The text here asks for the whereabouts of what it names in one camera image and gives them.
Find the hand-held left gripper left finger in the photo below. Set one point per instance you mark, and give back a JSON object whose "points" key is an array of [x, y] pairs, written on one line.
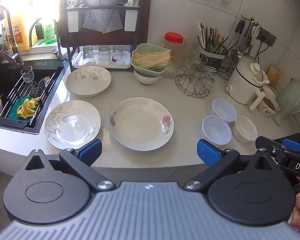
{"points": [[90, 152]]}

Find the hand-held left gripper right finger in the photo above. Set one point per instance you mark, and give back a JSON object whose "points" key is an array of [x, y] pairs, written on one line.
{"points": [[208, 152]]}

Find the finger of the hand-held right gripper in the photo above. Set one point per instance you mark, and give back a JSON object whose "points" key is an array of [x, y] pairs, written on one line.
{"points": [[270, 145], [297, 145]]}

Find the white plate grey leaf print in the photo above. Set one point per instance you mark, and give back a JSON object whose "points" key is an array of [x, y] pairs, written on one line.
{"points": [[72, 127]]}

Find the white plate pink flower print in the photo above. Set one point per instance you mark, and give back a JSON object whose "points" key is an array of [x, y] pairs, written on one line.
{"points": [[140, 122]]}

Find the deep white plate leaf print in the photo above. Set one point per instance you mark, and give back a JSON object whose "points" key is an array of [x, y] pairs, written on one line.
{"points": [[88, 82]]}

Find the person's right hand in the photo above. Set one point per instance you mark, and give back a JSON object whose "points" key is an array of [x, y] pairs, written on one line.
{"points": [[298, 202]]}

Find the translucent plastic bowl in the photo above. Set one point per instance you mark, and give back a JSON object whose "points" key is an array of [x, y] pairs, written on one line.
{"points": [[216, 130], [223, 110]]}

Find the small white bowl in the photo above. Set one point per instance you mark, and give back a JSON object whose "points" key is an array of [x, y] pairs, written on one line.
{"points": [[245, 128]]}

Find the floral print mug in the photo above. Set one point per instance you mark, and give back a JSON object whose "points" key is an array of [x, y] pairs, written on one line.
{"points": [[267, 105]]}

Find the pale green pitcher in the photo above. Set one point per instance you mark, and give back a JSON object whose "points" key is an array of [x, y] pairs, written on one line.
{"points": [[291, 97]]}

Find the white cup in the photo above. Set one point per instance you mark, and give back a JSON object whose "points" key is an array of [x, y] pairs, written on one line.
{"points": [[268, 91]]}

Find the white electric kettle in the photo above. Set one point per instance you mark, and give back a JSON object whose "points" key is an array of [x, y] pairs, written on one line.
{"points": [[245, 85]]}

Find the yellow packet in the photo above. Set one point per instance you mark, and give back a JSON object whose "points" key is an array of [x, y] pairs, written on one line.
{"points": [[275, 75]]}

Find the patterned drinking glass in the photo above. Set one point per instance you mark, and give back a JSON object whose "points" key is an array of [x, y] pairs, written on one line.
{"points": [[208, 80]]}

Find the yellow cloth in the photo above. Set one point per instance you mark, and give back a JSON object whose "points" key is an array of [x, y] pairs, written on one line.
{"points": [[27, 107]]}

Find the steel wool scrubber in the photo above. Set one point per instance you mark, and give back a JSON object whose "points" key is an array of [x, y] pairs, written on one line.
{"points": [[38, 86]]}

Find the white drain tray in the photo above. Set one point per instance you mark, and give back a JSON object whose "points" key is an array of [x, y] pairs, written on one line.
{"points": [[102, 66]]}

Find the white bowl brown foot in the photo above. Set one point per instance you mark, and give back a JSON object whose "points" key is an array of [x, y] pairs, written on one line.
{"points": [[147, 78]]}

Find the black dish rack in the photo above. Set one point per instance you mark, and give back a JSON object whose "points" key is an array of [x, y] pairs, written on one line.
{"points": [[70, 60]]}

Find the green chopstick holder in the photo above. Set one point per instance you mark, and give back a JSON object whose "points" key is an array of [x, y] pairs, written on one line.
{"points": [[212, 57]]}

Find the sink drain rack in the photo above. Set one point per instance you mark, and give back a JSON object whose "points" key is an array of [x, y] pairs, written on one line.
{"points": [[15, 92]]}

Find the small wine glass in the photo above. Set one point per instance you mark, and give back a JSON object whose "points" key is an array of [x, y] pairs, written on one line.
{"points": [[27, 74]]}

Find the tall glass tumbler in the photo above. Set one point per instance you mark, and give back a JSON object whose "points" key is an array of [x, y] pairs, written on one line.
{"points": [[187, 50]]}

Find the bundle of dried noodles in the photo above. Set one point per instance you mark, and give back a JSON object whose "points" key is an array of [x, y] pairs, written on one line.
{"points": [[152, 60]]}

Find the black sink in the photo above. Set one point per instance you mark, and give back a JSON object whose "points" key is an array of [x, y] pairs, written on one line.
{"points": [[5, 77]]}

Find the row of hanging kitchen utensils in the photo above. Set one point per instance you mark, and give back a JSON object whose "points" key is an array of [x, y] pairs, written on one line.
{"points": [[247, 33]]}

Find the bundle of chopsticks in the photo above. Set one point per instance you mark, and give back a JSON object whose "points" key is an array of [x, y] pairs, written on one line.
{"points": [[212, 37]]}

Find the green colander basket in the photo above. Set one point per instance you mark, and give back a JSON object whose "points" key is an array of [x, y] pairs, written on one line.
{"points": [[142, 48]]}

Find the chrome faucet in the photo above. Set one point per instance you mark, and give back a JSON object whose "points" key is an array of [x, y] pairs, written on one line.
{"points": [[57, 40]]}

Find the red lid glass jar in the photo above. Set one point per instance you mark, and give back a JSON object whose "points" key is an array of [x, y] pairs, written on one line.
{"points": [[173, 38]]}

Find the green dish soap bottle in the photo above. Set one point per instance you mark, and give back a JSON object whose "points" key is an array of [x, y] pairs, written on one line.
{"points": [[50, 32]]}

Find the black kitchen faucet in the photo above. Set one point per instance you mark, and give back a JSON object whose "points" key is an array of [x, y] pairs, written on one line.
{"points": [[13, 45]]}

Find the white utensil caddy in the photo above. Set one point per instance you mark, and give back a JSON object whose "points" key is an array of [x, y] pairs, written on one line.
{"points": [[73, 21], [131, 20]]}

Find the silver embossed metal sheet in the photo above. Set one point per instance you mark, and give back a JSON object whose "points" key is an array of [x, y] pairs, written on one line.
{"points": [[102, 15]]}

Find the yellow bottle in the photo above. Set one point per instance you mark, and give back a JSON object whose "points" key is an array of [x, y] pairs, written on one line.
{"points": [[17, 30]]}

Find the brown cutting board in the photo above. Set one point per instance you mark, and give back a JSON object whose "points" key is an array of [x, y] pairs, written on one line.
{"points": [[142, 17]]}

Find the black wall socket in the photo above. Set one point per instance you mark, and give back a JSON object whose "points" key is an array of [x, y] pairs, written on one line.
{"points": [[267, 37]]}

